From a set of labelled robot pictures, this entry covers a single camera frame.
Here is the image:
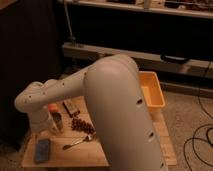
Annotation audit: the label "yellow plastic bin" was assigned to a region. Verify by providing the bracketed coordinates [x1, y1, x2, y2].
[139, 71, 165, 110]

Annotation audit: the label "metal cup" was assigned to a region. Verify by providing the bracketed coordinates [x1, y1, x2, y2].
[52, 113, 63, 130]

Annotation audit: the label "bunch of grapes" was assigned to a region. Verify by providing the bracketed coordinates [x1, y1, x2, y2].
[71, 118, 95, 134]

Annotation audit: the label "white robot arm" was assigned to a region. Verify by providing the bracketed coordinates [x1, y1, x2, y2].
[14, 54, 168, 171]

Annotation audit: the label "upper shelf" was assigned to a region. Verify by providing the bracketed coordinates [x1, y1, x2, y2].
[57, 0, 213, 19]

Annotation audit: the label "metal spoon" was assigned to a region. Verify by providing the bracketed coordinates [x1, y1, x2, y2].
[62, 135, 93, 150]

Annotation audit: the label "blue sponge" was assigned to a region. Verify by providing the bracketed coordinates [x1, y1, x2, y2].
[34, 139, 51, 164]

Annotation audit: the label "brown chocolate bar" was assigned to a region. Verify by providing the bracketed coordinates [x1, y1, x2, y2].
[62, 99, 80, 118]

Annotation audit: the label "grey metal rail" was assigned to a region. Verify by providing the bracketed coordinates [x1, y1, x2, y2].
[62, 42, 213, 79]

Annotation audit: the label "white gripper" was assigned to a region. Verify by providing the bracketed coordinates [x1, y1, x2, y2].
[29, 107, 55, 133]

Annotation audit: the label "orange fruit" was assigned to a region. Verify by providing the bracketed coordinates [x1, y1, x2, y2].
[48, 103, 59, 113]

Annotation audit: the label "black cables on floor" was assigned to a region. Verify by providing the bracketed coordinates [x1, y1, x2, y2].
[183, 61, 213, 171]

